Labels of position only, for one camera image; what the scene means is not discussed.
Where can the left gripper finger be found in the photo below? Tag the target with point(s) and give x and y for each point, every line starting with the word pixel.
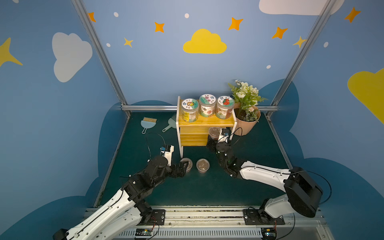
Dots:
pixel 183 166
pixel 180 173

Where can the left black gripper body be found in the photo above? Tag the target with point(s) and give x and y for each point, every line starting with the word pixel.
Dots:
pixel 179 169

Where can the clear soil cup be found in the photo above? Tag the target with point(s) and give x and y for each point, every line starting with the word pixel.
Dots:
pixel 202 165
pixel 214 132
pixel 190 163

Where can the strawberry label seed jar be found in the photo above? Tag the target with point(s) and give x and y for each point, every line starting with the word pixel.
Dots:
pixel 224 107

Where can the pink flower label seed jar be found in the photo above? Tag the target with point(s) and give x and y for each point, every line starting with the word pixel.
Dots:
pixel 207 105

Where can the sunflower label seed jar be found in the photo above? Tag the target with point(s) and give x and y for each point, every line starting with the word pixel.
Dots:
pixel 190 108

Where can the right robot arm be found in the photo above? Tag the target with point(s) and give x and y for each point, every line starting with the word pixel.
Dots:
pixel 302 194

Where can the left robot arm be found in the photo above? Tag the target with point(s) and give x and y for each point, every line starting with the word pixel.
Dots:
pixel 127 208

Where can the yellow wooden two-tier shelf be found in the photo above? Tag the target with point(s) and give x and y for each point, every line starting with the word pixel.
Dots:
pixel 195 134

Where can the pink pot with flowers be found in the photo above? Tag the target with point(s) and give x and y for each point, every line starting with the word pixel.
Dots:
pixel 246 99

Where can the blue dustpan brush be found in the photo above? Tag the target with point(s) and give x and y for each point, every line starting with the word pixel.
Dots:
pixel 147 123

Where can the left green circuit board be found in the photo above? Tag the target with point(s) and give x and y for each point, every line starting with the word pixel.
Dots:
pixel 143 233

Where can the green circuit board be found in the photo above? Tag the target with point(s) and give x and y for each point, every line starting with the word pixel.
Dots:
pixel 143 233
pixel 269 234

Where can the right green circuit board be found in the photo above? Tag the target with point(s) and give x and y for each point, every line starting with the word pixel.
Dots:
pixel 269 234

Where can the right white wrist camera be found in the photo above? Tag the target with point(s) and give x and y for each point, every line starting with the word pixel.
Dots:
pixel 224 135

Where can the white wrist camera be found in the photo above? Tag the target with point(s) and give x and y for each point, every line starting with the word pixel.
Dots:
pixel 167 152
pixel 224 135

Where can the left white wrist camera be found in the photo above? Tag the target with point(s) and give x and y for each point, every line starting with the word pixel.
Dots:
pixel 167 152

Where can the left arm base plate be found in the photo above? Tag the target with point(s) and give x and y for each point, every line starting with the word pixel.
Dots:
pixel 155 216

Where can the aluminium front rail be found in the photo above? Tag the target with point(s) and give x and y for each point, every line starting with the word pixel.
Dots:
pixel 224 223

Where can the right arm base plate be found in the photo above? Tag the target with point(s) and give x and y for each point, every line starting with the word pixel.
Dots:
pixel 256 217

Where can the left aluminium frame post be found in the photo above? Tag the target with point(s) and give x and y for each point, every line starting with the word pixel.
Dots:
pixel 91 31

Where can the aluminium frame post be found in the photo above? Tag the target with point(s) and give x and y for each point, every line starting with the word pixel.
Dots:
pixel 311 38
pixel 91 31

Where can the right aluminium frame post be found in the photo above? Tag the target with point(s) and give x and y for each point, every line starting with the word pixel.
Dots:
pixel 311 38

